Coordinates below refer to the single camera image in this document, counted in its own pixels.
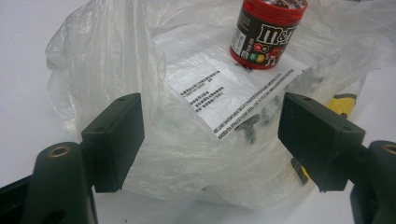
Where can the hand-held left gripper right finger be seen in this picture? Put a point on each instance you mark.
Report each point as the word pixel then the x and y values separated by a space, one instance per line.
pixel 317 146

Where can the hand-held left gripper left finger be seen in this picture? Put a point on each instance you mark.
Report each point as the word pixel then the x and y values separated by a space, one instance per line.
pixel 115 140

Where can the clear plastic bag yellow smiley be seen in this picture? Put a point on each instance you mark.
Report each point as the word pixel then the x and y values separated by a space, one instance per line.
pixel 186 155

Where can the brown candy jar red lid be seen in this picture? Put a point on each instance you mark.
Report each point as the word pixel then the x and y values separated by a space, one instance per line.
pixel 264 37

